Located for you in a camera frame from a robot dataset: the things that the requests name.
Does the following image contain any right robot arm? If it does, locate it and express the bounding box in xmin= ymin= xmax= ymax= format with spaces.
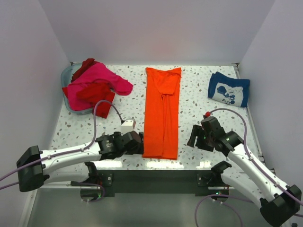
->
xmin=187 ymin=116 xmax=302 ymax=227

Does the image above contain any orange t-shirt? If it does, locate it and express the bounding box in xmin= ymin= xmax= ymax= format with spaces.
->
xmin=143 ymin=68 xmax=181 ymax=160

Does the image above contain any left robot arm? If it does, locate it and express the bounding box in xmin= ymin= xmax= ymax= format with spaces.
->
xmin=17 ymin=131 xmax=144 ymax=192

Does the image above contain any dark red t-shirt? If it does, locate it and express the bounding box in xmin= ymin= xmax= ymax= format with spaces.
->
xmin=71 ymin=58 xmax=97 ymax=82

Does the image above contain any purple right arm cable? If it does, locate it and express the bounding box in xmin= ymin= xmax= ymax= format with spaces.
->
xmin=195 ymin=108 xmax=303 ymax=227

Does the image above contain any pink t-shirt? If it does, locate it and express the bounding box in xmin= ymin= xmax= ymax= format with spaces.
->
xmin=67 ymin=63 xmax=133 ymax=111

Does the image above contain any light blue plastic basket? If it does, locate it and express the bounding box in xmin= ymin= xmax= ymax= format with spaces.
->
xmin=61 ymin=63 xmax=92 ymax=115

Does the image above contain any folded blue printed t-shirt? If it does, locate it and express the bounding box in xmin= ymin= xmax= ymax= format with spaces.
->
xmin=207 ymin=72 xmax=250 ymax=108

